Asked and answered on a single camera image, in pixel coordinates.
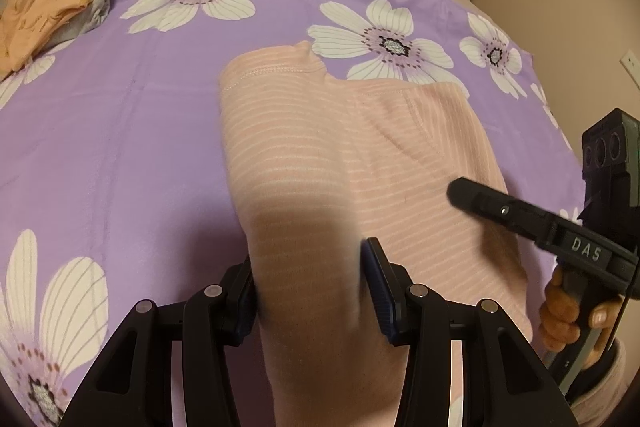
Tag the person right hand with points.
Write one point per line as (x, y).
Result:
(559, 314)

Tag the pink fuzzy right sleeve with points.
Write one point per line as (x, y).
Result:
(596, 391)

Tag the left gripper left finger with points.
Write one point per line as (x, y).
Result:
(240, 303)

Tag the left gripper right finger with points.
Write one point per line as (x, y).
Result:
(398, 311)

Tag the purple floral bedsheet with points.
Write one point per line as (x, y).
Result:
(112, 172)

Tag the white wall socket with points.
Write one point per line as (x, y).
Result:
(631, 64)

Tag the pink striped long-sleeve top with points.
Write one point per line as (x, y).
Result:
(316, 165)

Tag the orange patterned folded garment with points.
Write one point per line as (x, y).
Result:
(27, 25)

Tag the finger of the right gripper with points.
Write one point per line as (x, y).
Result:
(514, 214)

